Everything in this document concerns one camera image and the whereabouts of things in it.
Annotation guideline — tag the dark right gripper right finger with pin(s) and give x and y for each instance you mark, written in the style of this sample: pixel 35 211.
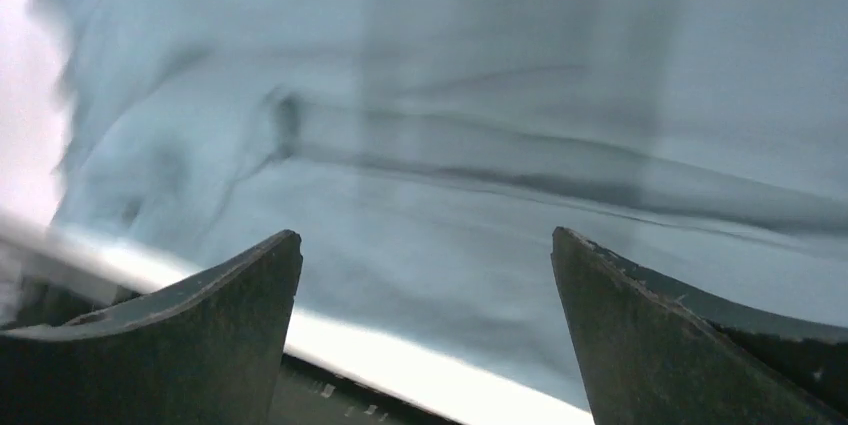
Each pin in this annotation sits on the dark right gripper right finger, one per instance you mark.
pixel 654 350

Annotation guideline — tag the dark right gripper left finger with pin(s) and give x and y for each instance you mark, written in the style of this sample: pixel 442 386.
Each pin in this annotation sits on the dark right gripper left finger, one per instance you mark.
pixel 205 350

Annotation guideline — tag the grey-blue t shirt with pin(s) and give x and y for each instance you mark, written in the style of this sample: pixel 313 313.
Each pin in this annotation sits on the grey-blue t shirt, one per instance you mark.
pixel 425 150

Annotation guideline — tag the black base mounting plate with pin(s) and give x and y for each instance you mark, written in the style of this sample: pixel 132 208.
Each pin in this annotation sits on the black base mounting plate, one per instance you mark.
pixel 305 393

